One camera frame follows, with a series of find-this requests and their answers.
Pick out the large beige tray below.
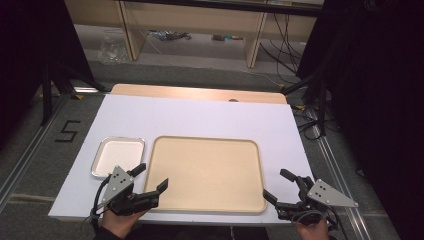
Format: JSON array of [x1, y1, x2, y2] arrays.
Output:
[[143, 135, 268, 215]]

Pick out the black curtain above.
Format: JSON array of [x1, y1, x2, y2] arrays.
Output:
[[295, 0, 424, 240], [0, 0, 97, 149]]

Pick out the wooden background desk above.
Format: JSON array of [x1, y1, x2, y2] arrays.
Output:
[[64, 0, 325, 70]]

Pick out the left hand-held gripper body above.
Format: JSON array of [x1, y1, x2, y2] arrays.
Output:
[[99, 165, 161, 217]]

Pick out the black hanging cables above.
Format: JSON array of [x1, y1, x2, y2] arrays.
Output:
[[259, 12, 303, 77]]

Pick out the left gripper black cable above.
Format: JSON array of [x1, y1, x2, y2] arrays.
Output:
[[89, 174, 113, 234]]

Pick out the aluminium floor rail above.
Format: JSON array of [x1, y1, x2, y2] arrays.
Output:
[[306, 108, 373, 240], [0, 87, 101, 209]]

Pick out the right gripper grey cable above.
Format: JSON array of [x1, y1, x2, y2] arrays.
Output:
[[290, 208, 330, 225]]

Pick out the black metal stand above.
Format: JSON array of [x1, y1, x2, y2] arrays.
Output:
[[280, 73, 330, 137], [39, 59, 108, 128]]

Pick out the small metal tray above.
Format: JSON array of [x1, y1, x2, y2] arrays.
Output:
[[90, 136, 146, 179]]

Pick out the person's right hand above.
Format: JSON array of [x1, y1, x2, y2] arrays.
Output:
[[292, 219, 331, 240]]

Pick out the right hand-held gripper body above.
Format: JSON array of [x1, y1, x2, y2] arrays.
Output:
[[275, 176, 360, 225]]

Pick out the clear plastic bag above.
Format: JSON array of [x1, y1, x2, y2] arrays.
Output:
[[97, 30, 130, 65]]

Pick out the white board sheet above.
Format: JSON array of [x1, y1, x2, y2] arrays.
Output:
[[47, 93, 316, 228]]

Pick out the bluish clutter under desk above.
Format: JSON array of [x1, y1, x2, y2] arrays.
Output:
[[147, 29, 193, 42]]

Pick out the person's left hand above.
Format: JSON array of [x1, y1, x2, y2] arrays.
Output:
[[101, 208, 148, 240]]

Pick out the black floor cables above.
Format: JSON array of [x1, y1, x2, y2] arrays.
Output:
[[292, 103, 329, 142]]

